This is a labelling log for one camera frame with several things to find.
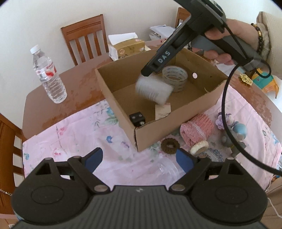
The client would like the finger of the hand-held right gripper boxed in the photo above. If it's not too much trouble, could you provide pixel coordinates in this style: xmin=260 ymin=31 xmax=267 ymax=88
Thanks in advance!
xmin=140 ymin=63 xmax=160 ymax=77

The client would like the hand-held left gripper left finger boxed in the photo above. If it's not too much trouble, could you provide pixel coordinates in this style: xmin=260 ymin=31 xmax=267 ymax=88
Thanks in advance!
xmin=34 ymin=147 xmax=111 ymax=194

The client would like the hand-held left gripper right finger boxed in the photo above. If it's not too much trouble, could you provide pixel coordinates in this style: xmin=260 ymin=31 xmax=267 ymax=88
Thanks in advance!
xmin=168 ymin=147 xmax=244 ymax=194

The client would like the white knitted sleeve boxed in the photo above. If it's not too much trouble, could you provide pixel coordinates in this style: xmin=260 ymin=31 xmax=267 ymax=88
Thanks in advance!
xmin=135 ymin=75 xmax=173 ymax=105

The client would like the cream knitted ring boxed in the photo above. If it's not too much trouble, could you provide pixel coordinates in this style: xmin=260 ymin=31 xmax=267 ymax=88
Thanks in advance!
xmin=190 ymin=140 xmax=209 ymax=156

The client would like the blue knitted sleeve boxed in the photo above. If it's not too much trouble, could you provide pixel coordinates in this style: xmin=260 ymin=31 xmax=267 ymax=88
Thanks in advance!
xmin=198 ymin=148 xmax=224 ymax=162

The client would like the cardboard box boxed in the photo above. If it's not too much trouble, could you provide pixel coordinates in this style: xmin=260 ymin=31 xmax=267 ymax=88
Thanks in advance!
xmin=95 ymin=47 xmax=228 ymax=152

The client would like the person's right forearm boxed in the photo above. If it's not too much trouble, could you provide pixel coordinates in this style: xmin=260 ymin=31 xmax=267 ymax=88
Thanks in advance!
xmin=251 ymin=11 xmax=282 ymax=76

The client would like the wooden desktop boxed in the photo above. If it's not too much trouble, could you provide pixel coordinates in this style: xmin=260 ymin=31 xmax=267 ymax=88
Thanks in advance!
xmin=22 ymin=37 xmax=282 ymax=141

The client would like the person's right hand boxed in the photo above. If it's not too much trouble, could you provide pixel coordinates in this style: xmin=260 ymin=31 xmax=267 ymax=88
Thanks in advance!
xmin=204 ymin=19 xmax=259 ymax=66

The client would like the stack of white papers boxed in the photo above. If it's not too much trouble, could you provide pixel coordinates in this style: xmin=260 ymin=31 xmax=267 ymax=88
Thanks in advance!
xmin=149 ymin=24 xmax=177 ymax=41

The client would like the wooden chair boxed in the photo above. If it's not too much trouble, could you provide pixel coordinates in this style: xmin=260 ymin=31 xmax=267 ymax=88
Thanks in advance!
xmin=0 ymin=113 xmax=28 ymax=215
xmin=60 ymin=14 xmax=109 ymax=66
xmin=175 ymin=7 xmax=191 ymax=29

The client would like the gold tissue box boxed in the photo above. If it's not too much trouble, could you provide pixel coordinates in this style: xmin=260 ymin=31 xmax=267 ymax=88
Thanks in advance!
xmin=108 ymin=33 xmax=146 ymax=61

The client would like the pink knitted sleeve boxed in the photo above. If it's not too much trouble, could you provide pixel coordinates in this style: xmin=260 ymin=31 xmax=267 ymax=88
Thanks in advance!
xmin=179 ymin=113 xmax=214 ymax=147

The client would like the pink floral tablecloth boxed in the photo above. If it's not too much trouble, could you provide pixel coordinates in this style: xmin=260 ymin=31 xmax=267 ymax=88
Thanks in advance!
xmin=22 ymin=88 xmax=282 ymax=192

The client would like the clear tape roll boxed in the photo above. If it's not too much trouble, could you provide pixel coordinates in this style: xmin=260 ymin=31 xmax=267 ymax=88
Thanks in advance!
xmin=162 ymin=65 xmax=188 ymax=92

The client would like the beige paper tag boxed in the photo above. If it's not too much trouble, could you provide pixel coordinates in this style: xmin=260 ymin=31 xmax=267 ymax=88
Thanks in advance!
xmin=155 ymin=103 xmax=172 ymax=120

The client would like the black cube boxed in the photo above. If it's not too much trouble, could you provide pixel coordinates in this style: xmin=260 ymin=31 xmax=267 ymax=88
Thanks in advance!
xmin=129 ymin=112 xmax=146 ymax=128

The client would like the purple knitted flower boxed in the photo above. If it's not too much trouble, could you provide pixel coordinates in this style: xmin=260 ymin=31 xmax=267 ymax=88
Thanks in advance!
xmin=217 ymin=112 xmax=238 ymax=130

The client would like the light blue round figurine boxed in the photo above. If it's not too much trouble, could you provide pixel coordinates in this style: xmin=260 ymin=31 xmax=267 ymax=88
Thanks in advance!
xmin=221 ymin=123 xmax=248 ymax=157

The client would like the gold snowflake ornament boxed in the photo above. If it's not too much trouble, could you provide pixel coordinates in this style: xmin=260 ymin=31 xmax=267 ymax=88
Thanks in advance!
xmin=240 ymin=74 xmax=254 ymax=85

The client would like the clear plastic water bottle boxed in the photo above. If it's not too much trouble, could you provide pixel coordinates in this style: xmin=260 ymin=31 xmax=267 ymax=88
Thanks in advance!
xmin=30 ymin=45 xmax=68 ymax=104

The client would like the teal and orange packet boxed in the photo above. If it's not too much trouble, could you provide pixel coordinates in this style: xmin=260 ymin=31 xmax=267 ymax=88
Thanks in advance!
xmin=251 ymin=68 xmax=282 ymax=98

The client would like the brown knitted ring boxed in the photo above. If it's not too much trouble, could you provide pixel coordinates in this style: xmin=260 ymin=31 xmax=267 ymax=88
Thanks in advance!
xmin=161 ymin=138 xmax=180 ymax=154

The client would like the black cable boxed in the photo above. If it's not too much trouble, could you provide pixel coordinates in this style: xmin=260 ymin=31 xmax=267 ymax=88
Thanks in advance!
xmin=221 ymin=21 xmax=282 ymax=177

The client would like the dark bead bracelet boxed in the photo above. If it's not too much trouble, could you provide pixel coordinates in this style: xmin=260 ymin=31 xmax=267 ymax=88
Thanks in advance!
xmin=251 ymin=23 xmax=265 ymax=54

